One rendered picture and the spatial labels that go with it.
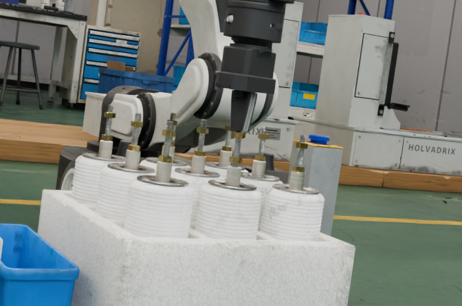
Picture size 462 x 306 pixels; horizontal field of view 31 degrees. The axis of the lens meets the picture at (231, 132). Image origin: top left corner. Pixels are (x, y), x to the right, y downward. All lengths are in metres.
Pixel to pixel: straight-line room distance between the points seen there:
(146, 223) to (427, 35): 7.63
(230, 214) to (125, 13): 6.62
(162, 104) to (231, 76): 0.80
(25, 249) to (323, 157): 0.56
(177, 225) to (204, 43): 0.71
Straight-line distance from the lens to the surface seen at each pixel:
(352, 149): 3.99
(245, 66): 1.23
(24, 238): 1.47
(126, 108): 2.10
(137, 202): 1.20
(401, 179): 4.09
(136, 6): 7.84
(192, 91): 1.75
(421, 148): 4.24
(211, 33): 1.81
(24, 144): 3.25
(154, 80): 5.96
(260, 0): 1.23
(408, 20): 8.99
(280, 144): 3.77
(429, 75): 8.60
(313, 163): 1.55
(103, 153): 1.43
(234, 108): 1.26
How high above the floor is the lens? 0.41
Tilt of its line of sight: 4 degrees down
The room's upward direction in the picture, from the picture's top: 8 degrees clockwise
